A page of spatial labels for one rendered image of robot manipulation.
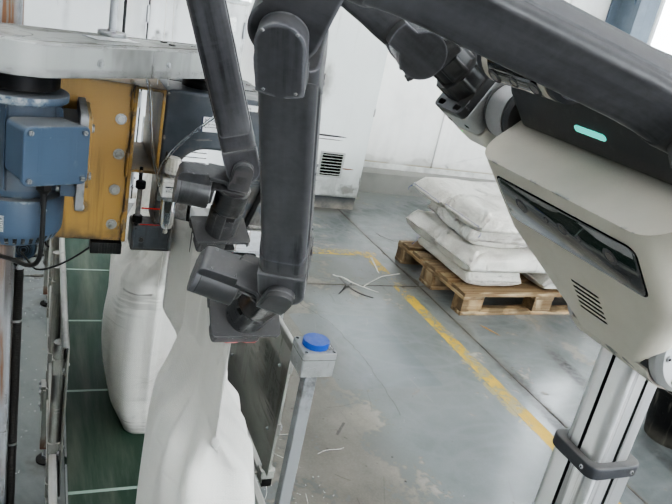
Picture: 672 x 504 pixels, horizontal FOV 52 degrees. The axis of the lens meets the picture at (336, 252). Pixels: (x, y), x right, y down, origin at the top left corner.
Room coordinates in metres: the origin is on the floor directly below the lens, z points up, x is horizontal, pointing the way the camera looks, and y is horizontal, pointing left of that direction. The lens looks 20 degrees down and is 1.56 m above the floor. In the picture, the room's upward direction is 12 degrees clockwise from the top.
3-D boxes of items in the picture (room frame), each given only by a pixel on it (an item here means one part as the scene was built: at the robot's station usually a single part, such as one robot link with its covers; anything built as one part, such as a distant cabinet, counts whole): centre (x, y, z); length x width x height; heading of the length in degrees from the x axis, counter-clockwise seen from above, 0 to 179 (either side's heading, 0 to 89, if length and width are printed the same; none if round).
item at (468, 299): (4.29, -1.12, 0.07); 1.20 x 0.82 x 0.14; 117
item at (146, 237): (1.31, 0.38, 1.04); 0.08 x 0.06 x 0.05; 115
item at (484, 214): (3.96, -0.95, 0.56); 0.66 x 0.42 x 0.15; 115
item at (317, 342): (1.36, 0.00, 0.84); 0.06 x 0.06 x 0.02
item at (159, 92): (1.37, 0.44, 1.26); 0.22 x 0.05 x 0.16; 25
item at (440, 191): (4.32, -0.76, 0.56); 0.66 x 0.43 x 0.15; 113
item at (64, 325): (1.77, 0.76, 0.54); 1.05 x 0.02 x 0.41; 25
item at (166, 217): (1.26, 0.34, 1.11); 0.03 x 0.03 x 0.06
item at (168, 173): (1.27, 0.34, 1.14); 0.05 x 0.04 x 0.16; 115
